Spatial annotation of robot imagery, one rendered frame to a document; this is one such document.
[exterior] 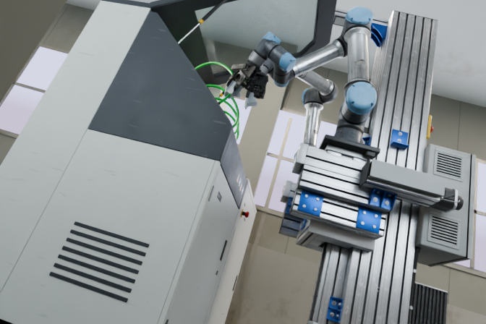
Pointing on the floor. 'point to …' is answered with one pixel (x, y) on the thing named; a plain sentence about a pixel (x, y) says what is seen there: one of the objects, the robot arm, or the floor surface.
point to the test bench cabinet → (111, 236)
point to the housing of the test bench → (61, 123)
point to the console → (222, 301)
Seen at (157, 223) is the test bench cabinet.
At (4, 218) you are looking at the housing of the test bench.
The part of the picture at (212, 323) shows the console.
